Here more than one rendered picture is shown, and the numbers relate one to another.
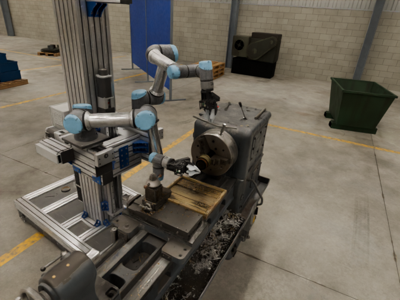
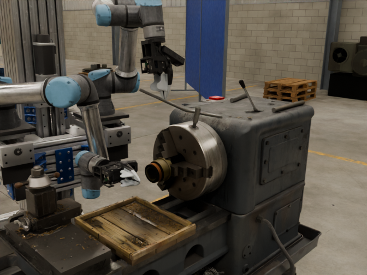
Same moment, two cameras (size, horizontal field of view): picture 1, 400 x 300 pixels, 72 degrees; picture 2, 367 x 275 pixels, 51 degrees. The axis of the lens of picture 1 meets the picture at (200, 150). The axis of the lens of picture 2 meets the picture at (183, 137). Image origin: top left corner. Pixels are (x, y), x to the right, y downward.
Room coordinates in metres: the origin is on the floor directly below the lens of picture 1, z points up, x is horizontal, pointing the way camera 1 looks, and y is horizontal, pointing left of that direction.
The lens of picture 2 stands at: (0.29, -0.56, 1.61)
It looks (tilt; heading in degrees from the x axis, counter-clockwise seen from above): 16 degrees down; 18
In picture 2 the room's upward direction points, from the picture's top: 1 degrees clockwise
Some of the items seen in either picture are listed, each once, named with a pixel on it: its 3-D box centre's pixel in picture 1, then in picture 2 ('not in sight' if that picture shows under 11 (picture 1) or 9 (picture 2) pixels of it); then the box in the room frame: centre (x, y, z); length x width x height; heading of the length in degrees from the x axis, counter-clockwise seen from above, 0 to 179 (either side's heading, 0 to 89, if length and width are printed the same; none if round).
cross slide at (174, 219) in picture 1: (162, 212); (51, 239); (1.21, 0.19, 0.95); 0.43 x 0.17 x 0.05; 64
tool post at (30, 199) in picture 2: (154, 191); (42, 198); (1.25, 0.23, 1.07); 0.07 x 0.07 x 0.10; 64
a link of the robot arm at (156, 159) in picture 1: (158, 159); (89, 162); (1.59, 0.27, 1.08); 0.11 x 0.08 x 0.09; 63
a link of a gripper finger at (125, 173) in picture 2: (192, 169); (128, 175); (1.47, 0.04, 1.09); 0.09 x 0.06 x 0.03; 63
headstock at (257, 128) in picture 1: (231, 136); (241, 145); (2.11, -0.26, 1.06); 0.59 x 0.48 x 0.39; 154
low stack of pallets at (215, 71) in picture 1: (208, 69); (290, 90); (9.97, -0.09, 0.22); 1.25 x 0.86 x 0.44; 158
